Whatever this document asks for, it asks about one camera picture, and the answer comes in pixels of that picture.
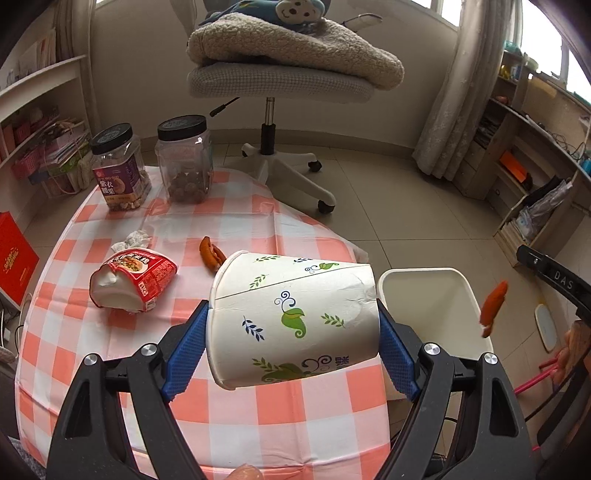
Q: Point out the orange box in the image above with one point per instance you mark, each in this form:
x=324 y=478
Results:
x=512 y=166

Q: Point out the orange checkered tablecloth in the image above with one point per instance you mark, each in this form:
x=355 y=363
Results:
x=277 y=424

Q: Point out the clear plastic nut jar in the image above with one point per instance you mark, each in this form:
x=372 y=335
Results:
x=184 y=175

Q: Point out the crumpled white wrapper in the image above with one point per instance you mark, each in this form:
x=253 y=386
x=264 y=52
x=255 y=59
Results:
x=136 y=240

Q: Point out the grey plastic bag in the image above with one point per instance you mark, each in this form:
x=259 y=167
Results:
x=540 y=212

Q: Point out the beige curtain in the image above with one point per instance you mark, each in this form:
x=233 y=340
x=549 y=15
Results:
x=452 y=115

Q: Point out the blue monkey plush toy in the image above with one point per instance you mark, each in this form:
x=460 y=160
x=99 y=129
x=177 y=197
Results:
x=295 y=11

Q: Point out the beige fleece blanket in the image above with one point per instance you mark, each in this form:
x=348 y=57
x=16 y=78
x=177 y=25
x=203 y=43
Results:
x=300 y=46

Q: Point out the pink storage basket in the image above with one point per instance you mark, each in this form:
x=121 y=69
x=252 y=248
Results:
x=27 y=166

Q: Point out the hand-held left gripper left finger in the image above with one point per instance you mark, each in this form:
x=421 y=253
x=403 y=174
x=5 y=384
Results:
x=187 y=350

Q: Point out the leaf print paper cup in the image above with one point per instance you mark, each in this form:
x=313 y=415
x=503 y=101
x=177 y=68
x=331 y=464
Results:
x=295 y=318

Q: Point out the wooden shelf desk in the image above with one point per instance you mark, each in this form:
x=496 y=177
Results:
x=489 y=138

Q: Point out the red stool leg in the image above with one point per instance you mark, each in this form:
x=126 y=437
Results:
x=531 y=383

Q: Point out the purple label nut jar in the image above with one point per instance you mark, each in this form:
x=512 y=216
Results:
x=120 y=184

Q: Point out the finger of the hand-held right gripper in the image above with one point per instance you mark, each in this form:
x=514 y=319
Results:
x=570 y=415
x=554 y=274

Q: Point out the white curved bookshelf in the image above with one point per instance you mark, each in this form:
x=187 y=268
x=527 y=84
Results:
x=46 y=74

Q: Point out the person's right hand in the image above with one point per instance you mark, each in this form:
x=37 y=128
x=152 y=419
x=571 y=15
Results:
x=575 y=346

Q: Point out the red gift box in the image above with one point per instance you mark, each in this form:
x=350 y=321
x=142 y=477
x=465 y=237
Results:
x=14 y=258

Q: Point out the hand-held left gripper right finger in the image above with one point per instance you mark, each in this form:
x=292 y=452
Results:
x=397 y=355

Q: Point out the pile of papers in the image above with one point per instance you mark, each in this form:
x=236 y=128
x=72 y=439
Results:
x=69 y=157

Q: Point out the grey office chair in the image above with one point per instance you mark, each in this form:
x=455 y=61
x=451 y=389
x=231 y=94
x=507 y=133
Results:
x=277 y=87

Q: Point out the red instant noodle cup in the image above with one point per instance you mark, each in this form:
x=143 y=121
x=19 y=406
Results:
x=147 y=277

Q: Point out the white oval floor scale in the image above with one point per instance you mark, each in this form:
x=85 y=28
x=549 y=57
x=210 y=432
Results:
x=547 y=327

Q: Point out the cream plastic bin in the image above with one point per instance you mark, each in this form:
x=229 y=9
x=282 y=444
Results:
x=434 y=304

